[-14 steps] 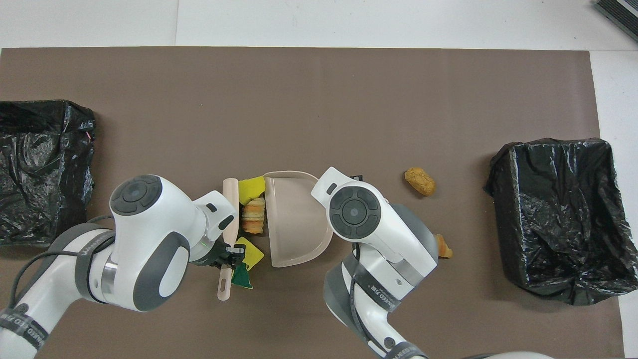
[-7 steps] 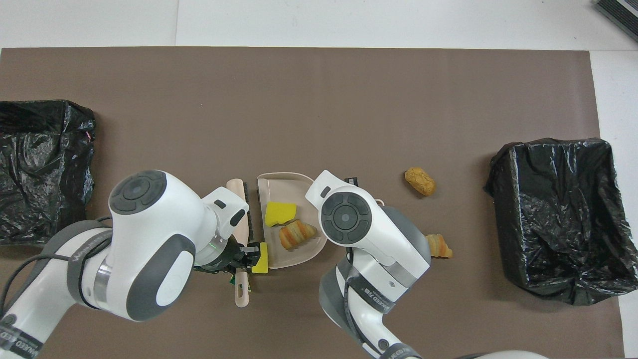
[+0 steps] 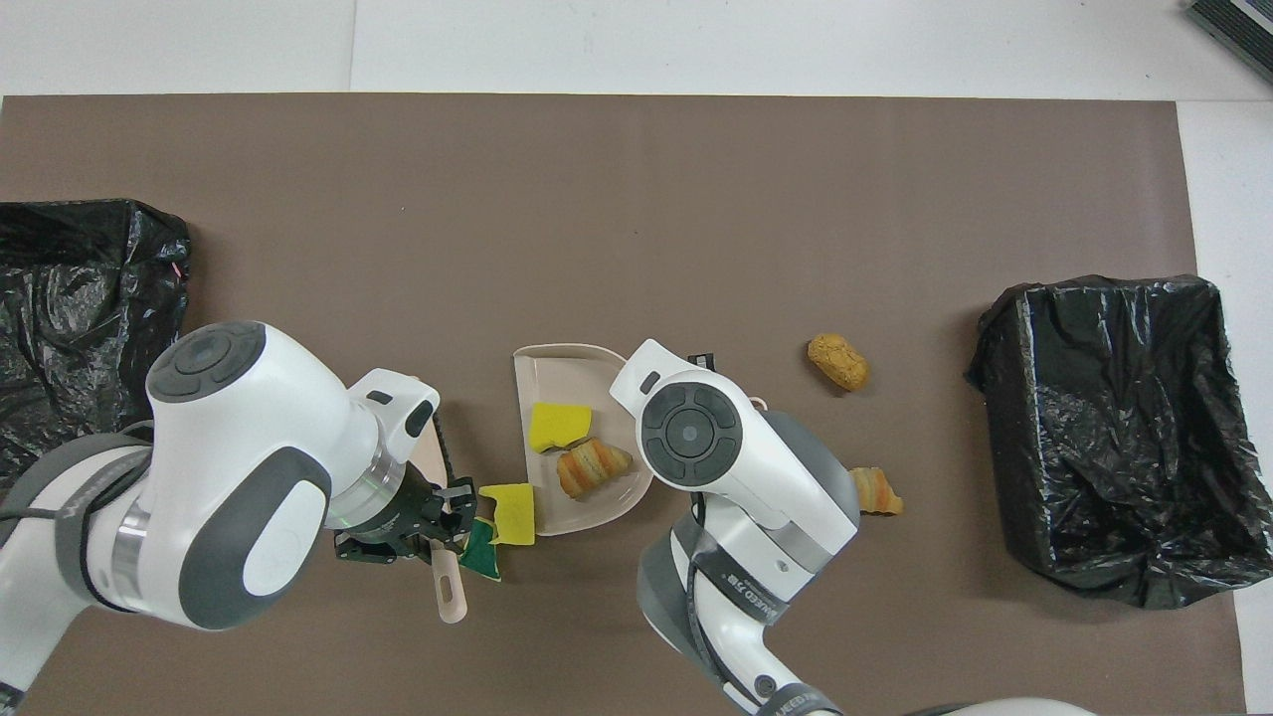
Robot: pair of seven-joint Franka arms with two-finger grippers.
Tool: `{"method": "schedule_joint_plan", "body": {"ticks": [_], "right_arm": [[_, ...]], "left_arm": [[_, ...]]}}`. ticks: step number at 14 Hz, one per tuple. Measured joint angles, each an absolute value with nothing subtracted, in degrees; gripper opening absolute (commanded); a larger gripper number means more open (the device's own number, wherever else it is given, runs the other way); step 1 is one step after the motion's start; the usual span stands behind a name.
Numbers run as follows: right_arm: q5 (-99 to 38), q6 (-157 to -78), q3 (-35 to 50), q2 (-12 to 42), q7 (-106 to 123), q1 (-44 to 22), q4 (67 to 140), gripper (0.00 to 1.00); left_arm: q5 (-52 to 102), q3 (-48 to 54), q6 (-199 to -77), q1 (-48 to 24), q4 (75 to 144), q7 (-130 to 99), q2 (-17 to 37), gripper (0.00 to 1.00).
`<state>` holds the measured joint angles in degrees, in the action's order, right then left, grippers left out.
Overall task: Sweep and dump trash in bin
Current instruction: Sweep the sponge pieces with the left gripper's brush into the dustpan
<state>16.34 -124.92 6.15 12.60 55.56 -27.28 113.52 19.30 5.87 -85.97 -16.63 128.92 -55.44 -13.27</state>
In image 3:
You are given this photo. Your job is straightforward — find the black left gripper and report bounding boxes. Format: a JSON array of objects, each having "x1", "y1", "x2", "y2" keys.
[{"x1": 333, "y1": 472, "x2": 478, "y2": 568}]

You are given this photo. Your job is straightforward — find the green and yellow sponge piece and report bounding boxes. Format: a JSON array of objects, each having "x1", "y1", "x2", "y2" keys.
[{"x1": 457, "y1": 517, "x2": 504, "y2": 584}]

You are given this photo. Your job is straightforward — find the beige hand brush black bristles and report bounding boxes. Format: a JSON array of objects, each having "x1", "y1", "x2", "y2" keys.
[{"x1": 410, "y1": 398, "x2": 469, "y2": 627}]

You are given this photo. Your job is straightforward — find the beige plastic dustpan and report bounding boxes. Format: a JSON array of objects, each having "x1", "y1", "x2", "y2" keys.
[{"x1": 512, "y1": 342, "x2": 769, "y2": 539}]

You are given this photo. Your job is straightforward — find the brown fried nugget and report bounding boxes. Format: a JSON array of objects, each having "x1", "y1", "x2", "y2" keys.
[{"x1": 807, "y1": 333, "x2": 871, "y2": 393}]

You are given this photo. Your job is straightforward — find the striped bread slice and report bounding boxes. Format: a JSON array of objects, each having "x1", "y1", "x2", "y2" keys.
[{"x1": 556, "y1": 439, "x2": 634, "y2": 500}]

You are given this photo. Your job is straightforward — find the orange striped croissant piece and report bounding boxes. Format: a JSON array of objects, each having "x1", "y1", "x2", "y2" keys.
[{"x1": 850, "y1": 466, "x2": 905, "y2": 516}]

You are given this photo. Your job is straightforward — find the open black bag-lined bin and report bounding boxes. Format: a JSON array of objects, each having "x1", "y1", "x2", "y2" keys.
[{"x1": 964, "y1": 274, "x2": 1273, "y2": 610}]

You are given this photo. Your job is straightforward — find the crumpled black bag-lined bin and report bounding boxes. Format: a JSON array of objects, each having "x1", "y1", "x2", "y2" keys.
[{"x1": 0, "y1": 199, "x2": 192, "y2": 490}]

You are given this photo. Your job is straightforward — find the brown table mat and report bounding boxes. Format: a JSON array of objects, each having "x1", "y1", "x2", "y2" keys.
[{"x1": 0, "y1": 93, "x2": 1250, "y2": 716}]

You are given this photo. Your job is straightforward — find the dark ribbed panel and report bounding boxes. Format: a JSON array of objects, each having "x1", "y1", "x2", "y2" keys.
[{"x1": 1186, "y1": 0, "x2": 1273, "y2": 86}]

